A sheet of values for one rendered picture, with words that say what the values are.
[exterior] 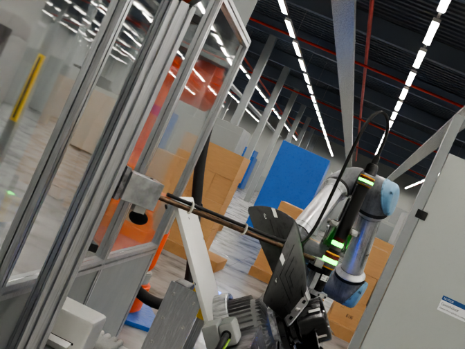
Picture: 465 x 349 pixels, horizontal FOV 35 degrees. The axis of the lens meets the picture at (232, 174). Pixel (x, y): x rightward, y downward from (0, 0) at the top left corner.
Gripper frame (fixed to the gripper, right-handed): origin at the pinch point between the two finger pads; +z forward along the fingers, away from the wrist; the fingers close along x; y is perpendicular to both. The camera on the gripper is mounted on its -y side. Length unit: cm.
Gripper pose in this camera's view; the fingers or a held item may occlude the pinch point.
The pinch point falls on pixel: (344, 227)
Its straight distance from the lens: 210.1
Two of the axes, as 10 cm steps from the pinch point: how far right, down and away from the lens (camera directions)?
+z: -1.2, -0.4, -9.9
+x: -9.0, -4.2, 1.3
